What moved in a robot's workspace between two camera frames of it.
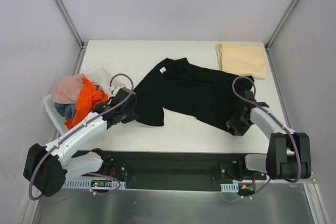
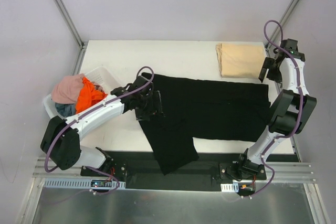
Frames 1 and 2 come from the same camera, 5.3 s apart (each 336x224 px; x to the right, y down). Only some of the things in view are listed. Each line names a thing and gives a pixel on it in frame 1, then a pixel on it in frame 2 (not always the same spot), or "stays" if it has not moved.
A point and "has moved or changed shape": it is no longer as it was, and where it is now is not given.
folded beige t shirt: (242, 59) stays
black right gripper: (234, 125) -> (264, 68)
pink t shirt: (66, 91) stays
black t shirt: (176, 86) has moved or changed shape
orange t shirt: (87, 96) stays
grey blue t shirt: (67, 110) stays
